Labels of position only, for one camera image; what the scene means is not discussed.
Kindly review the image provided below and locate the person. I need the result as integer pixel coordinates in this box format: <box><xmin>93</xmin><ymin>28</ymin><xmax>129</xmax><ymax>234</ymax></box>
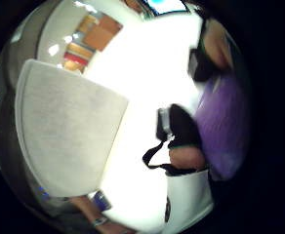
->
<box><xmin>187</xmin><ymin>9</ymin><xmax>252</xmax><ymax>181</ymax></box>

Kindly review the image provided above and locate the black headset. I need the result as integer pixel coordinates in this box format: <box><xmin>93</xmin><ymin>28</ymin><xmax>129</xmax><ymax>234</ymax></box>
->
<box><xmin>187</xmin><ymin>19</ymin><xmax>219</xmax><ymax>83</ymax></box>

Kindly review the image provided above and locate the blue cylindrical container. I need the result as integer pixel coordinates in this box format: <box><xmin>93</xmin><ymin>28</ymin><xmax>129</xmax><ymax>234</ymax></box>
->
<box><xmin>92</xmin><ymin>190</ymin><xmax>113</xmax><ymax>212</ymax></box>

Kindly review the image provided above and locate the bright blue screen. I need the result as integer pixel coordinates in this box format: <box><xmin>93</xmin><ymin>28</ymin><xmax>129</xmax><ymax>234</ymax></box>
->
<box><xmin>144</xmin><ymin>0</ymin><xmax>189</xmax><ymax>16</ymax></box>

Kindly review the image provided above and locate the silver wristwatch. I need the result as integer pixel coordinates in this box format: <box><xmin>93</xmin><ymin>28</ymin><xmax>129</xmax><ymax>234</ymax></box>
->
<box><xmin>91</xmin><ymin>215</ymin><xmax>110</xmax><ymax>227</ymax></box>

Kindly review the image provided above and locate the orange wooden cabinet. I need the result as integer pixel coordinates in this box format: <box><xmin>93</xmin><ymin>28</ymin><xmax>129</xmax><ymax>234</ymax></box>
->
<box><xmin>62</xmin><ymin>13</ymin><xmax>124</xmax><ymax>74</ymax></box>

